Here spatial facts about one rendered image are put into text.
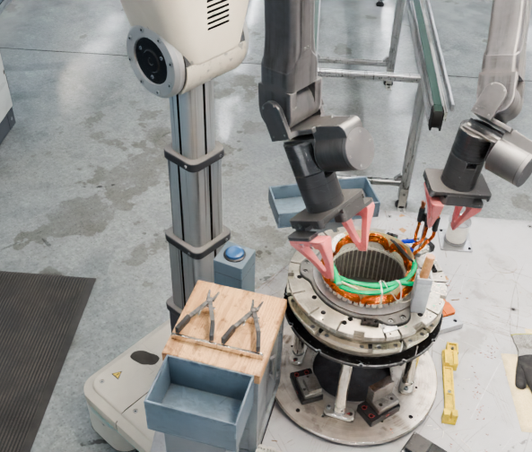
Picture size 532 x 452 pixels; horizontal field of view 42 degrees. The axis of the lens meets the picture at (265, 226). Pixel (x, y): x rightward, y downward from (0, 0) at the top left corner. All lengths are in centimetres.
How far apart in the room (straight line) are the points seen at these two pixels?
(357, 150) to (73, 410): 187
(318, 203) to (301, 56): 21
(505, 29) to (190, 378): 81
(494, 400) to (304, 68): 101
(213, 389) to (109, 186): 227
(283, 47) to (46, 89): 354
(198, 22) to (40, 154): 252
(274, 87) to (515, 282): 120
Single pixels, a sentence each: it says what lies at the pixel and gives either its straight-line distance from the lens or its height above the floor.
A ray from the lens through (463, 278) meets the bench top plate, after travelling 194.
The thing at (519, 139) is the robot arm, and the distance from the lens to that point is 112.
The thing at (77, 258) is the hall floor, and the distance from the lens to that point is 312.
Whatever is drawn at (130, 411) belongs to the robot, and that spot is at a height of 26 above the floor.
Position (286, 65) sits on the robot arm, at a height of 166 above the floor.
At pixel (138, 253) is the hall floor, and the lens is 310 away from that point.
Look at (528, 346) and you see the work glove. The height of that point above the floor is 79.
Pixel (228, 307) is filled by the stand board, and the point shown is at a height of 107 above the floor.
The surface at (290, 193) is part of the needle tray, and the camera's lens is 171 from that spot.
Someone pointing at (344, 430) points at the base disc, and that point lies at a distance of 154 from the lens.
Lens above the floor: 208
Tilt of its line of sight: 40 degrees down
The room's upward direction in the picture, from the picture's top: 2 degrees clockwise
